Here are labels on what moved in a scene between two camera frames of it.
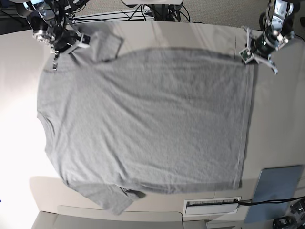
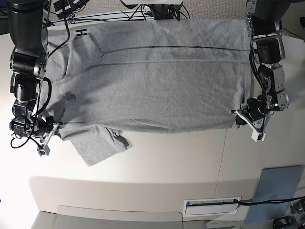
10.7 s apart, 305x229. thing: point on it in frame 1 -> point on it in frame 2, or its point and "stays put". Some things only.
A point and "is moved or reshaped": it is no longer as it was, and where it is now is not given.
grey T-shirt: [154, 120] is moved or reshaped
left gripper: [58, 36] -> [23, 123]
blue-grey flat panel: [273, 183] stays put
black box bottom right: [285, 222] stays put
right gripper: [266, 44] -> [257, 109]
